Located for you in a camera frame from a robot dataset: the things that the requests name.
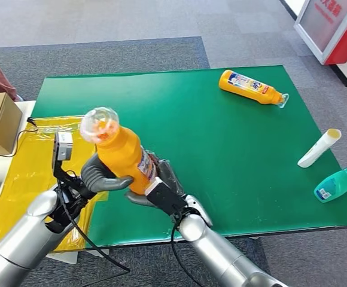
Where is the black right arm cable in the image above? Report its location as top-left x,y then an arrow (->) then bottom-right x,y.
170,219 -> 206,287

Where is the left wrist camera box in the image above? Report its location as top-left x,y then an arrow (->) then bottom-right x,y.
51,131 -> 96,201

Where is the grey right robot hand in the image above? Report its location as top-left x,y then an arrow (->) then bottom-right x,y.
124,150 -> 187,209

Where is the red white sign board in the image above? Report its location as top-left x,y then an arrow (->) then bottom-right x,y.
293,0 -> 347,66

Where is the small orange bottle clear cap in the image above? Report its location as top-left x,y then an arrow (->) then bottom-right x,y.
218,69 -> 290,109

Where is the yellow plastic bag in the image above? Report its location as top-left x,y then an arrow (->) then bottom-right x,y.
0,115 -> 109,259

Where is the white tube bottle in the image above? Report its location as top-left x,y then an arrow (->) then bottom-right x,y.
297,128 -> 342,169

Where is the large orange bottle clear cap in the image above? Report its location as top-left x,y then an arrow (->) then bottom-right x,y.
79,106 -> 158,196

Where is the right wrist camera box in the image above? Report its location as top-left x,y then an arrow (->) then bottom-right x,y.
144,176 -> 188,217

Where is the teal bottle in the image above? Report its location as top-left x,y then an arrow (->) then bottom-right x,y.
313,167 -> 347,204

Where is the thin black cable with plug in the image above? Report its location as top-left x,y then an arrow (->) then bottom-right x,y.
0,117 -> 39,161

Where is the green table mat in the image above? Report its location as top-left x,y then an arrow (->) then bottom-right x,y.
30,65 -> 347,249

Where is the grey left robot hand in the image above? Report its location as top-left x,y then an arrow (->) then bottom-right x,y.
80,152 -> 135,194

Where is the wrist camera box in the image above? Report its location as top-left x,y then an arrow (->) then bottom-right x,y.
51,131 -> 96,201
144,176 -> 188,217

